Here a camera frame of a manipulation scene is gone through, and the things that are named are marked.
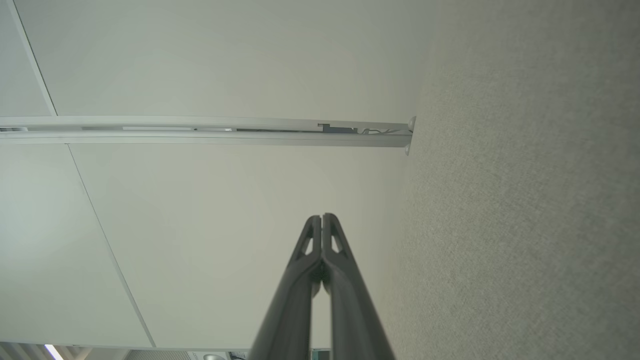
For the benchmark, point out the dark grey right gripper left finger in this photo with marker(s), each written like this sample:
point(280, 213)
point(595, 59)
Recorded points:
point(292, 310)

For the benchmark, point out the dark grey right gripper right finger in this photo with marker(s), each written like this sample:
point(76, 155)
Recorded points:
point(350, 310)

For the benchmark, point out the white partition panel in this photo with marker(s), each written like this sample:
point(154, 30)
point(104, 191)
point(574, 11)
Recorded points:
point(225, 60)
point(225, 200)

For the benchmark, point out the white ceiling light strip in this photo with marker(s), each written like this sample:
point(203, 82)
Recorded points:
point(53, 352)

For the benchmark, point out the grey partition frame post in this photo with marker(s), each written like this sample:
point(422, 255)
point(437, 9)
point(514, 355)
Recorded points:
point(200, 140)

